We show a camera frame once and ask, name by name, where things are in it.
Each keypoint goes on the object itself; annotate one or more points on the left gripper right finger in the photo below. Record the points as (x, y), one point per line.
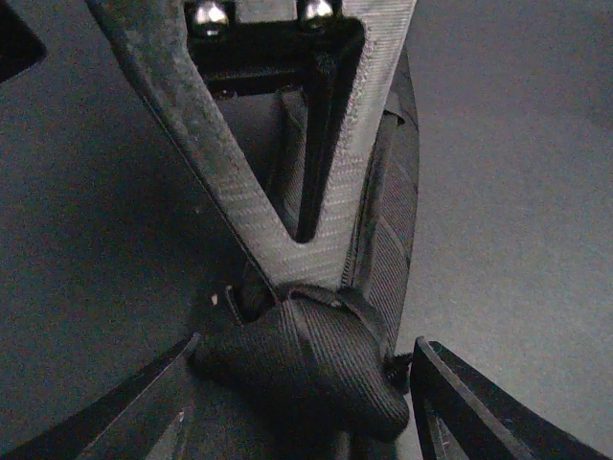
(461, 414)

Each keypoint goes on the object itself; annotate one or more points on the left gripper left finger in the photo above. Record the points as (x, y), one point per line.
(146, 416)

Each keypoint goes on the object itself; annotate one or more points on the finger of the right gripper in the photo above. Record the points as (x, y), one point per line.
(330, 64)

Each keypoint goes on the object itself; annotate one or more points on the black necktie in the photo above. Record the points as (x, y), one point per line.
(323, 359)

